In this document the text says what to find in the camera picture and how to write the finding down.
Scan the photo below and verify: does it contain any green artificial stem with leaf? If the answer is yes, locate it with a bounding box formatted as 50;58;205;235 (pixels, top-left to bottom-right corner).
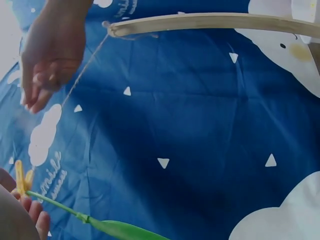
25;190;171;240

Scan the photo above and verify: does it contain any person's left hand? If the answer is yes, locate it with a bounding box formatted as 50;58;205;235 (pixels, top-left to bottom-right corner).
0;167;51;240

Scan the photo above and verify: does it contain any white stand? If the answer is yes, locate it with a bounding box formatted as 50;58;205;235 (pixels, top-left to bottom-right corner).
290;0;320;76

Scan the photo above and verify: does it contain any beige twine string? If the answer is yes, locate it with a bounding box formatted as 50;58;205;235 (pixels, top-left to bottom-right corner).
31;20;160;174

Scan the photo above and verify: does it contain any curved wooden bar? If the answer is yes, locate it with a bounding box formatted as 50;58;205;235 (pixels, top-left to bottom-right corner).
106;12;320;39

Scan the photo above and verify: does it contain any person's right hand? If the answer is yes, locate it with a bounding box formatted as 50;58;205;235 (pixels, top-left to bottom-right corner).
19;0;98;115

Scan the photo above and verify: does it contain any yellow clothespin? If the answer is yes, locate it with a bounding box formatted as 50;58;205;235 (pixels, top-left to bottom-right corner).
10;159;35;199

